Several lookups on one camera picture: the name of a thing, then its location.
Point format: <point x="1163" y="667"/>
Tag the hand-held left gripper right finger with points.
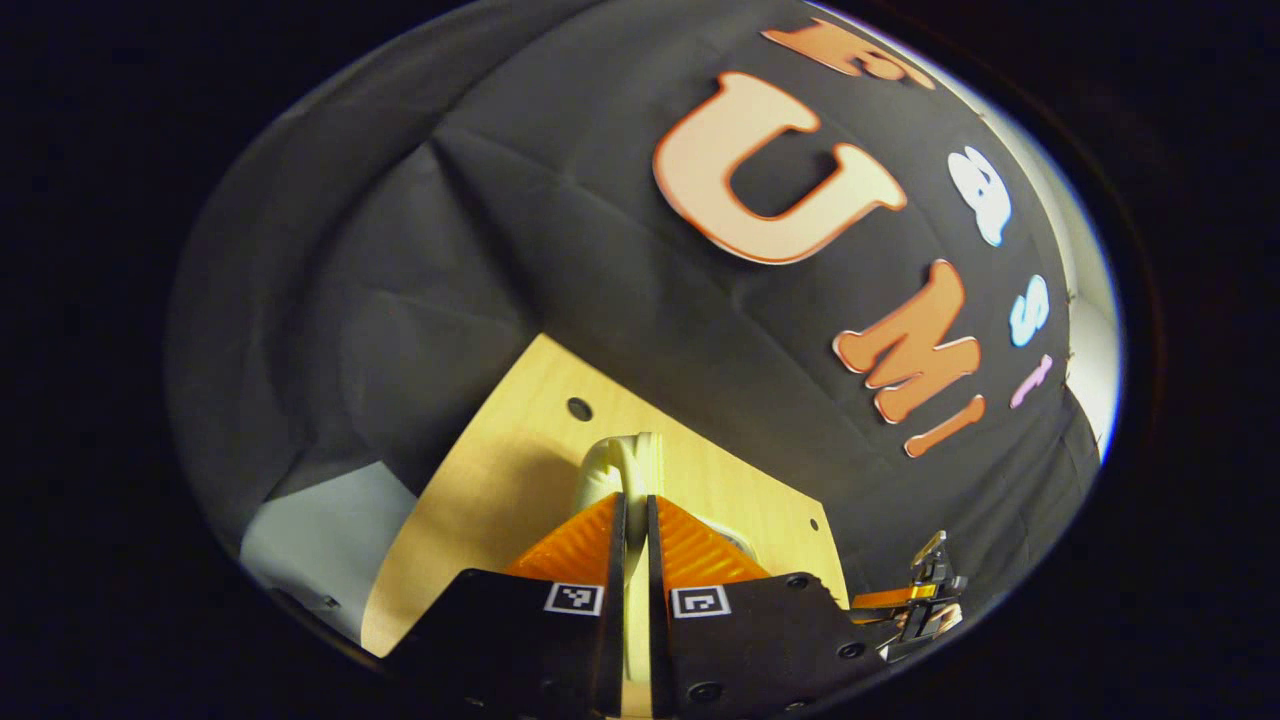
<point x="662" y="640"/>

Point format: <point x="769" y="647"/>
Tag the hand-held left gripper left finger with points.
<point x="608" y="620"/>

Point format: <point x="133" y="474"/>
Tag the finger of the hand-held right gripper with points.
<point x="925" y="625"/>
<point x="932" y="568"/>

